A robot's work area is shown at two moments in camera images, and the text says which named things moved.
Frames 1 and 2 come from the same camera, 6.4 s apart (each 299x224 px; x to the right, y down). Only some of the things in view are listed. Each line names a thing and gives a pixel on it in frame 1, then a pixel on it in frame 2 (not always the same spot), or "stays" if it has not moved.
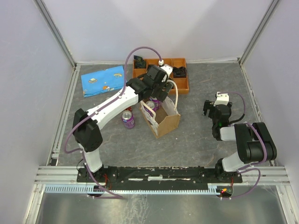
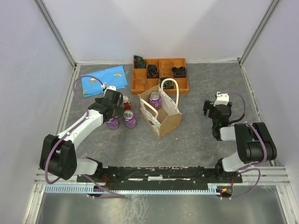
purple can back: [157, 103] stays
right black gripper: [208, 105] stays
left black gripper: [161, 94] -> [119, 103]
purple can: [128, 119] stays
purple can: [152, 105] -> [113, 123]
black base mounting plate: [160, 178] stays
